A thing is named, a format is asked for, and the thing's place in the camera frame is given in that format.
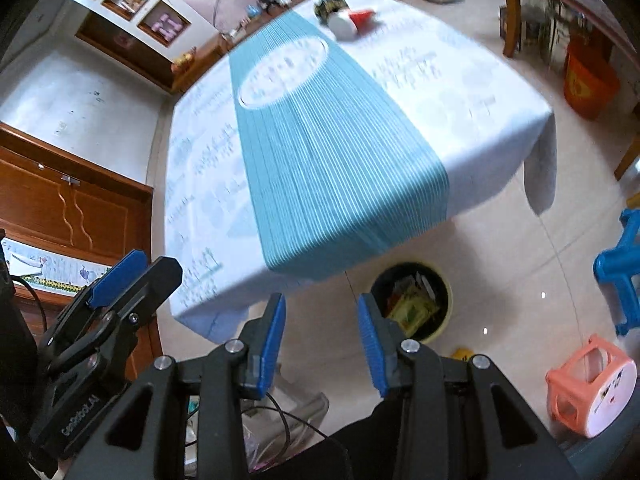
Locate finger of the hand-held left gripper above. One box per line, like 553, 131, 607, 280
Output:
36, 256, 184, 377
52, 249, 151, 333

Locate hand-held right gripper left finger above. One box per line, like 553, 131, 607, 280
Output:
65, 292, 287, 480

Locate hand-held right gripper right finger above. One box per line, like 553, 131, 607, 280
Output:
356, 292, 576, 480

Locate yellow-green packet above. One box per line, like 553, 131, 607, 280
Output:
390, 294, 437, 337

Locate cream round waste bin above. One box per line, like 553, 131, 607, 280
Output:
370, 261, 453, 345

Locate white red paper cup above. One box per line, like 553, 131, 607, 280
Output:
327, 8, 377, 40

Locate dark wrapper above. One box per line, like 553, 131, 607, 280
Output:
314, 0, 348, 21

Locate brown wooden door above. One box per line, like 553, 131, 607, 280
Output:
0, 122, 156, 266

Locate table with patterned tablecloth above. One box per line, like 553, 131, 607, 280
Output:
165, 0, 557, 346

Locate fruit bowl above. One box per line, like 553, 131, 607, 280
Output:
171, 47, 198, 74

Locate pink plastic stool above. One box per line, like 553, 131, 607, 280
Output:
545, 336, 639, 439

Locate pink dumbbells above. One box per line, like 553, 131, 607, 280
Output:
152, 15, 182, 39

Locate blue plastic stool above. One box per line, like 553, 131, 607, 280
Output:
593, 208, 640, 337

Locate orange bucket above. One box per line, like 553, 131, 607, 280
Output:
564, 35, 621, 121

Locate wall poster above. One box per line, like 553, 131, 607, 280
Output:
0, 239, 114, 294

